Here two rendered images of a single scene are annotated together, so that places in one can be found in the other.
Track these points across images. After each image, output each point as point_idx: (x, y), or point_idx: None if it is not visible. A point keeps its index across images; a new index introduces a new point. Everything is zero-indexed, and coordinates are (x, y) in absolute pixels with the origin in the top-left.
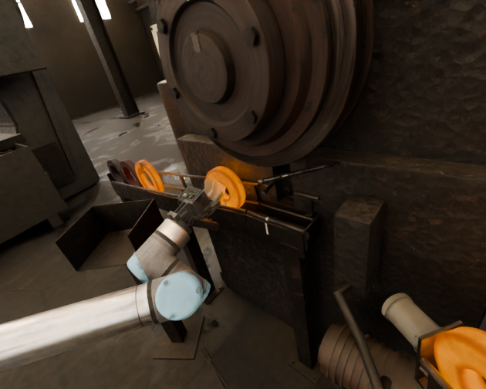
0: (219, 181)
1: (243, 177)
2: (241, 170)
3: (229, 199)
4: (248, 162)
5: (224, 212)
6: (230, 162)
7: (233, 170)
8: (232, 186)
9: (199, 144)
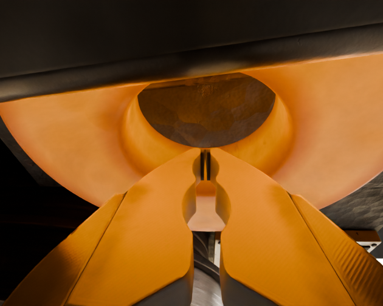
0: (202, 198)
1: (147, 96)
2: (158, 125)
3: (114, 99)
4: None
5: (45, 3)
6: (214, 145)
7: (208, 114)
8: (89, 192)
9: (368, 183)
